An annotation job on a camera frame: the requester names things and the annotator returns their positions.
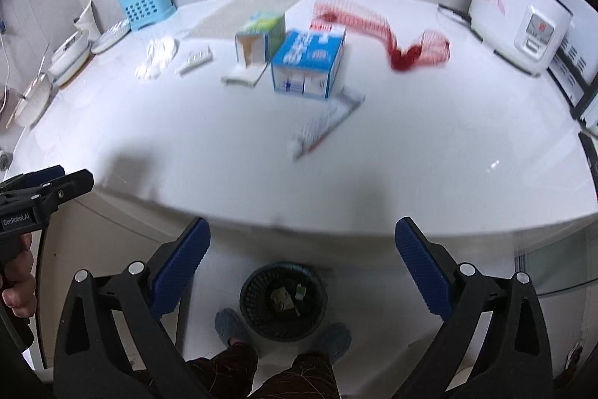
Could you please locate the person's left hand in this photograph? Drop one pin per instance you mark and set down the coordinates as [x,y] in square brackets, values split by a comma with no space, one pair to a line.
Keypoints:
[18,287]

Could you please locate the person's right leg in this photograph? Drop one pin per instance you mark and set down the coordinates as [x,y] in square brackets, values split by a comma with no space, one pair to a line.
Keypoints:
[303,380]

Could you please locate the white blister strip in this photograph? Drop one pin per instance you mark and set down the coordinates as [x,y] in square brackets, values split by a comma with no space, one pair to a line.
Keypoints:
[194,60]

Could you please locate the crumpled white tissue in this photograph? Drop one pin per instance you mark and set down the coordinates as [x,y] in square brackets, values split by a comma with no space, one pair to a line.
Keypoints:
[156,55]

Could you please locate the blue slipper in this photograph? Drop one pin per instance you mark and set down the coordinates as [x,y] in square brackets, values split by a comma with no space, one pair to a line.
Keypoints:
[230,326]
[337,340]

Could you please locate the green and white medicine box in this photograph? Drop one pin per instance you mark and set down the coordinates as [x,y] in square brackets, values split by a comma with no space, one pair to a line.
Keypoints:
[259,41]

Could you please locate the white vented appliance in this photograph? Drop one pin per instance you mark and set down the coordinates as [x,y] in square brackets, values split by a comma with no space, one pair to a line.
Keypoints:
[577,53]

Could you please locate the blue and white milk carton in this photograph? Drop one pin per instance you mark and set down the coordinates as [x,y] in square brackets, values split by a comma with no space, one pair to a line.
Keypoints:
[308,62]

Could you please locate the black mesh trash basket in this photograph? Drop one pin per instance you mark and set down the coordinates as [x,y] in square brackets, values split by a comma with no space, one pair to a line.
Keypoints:
[282,301]

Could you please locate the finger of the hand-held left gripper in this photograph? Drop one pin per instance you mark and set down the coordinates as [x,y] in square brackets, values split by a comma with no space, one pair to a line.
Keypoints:
[65,188]
[42,174]

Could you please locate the white flowered rice cooker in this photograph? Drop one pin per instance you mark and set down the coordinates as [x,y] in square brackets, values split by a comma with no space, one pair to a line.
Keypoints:
[514,11]

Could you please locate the person's leg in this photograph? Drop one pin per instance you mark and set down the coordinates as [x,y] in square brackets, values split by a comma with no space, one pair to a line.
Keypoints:
[303,380]
[224,373]

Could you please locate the red mesh bag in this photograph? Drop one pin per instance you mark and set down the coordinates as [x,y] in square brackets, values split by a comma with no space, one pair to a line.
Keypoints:
[411,53]

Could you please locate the stack of white bowls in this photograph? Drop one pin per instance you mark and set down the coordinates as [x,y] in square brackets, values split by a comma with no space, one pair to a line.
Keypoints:
[70,53]

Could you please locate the white pitcher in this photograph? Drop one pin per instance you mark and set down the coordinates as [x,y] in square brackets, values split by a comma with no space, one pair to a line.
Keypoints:
[88,22]

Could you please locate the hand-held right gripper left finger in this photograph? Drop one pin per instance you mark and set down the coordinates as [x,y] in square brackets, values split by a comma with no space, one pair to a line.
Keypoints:
[180,268]

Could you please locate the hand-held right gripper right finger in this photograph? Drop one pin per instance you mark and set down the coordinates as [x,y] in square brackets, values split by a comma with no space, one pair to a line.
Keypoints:
[423,268]

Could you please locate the white ridged plate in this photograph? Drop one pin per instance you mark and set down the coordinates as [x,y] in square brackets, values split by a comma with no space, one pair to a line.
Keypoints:
[110,36]

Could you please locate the white bowl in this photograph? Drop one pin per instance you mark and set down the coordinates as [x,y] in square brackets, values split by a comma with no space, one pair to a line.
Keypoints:
[35,100]

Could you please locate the blue utensil holder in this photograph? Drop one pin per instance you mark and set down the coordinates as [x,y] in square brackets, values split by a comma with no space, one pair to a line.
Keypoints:
[147,6]

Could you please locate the person's left leg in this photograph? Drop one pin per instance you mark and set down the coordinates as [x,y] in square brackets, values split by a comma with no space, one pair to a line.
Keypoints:
[224,373]

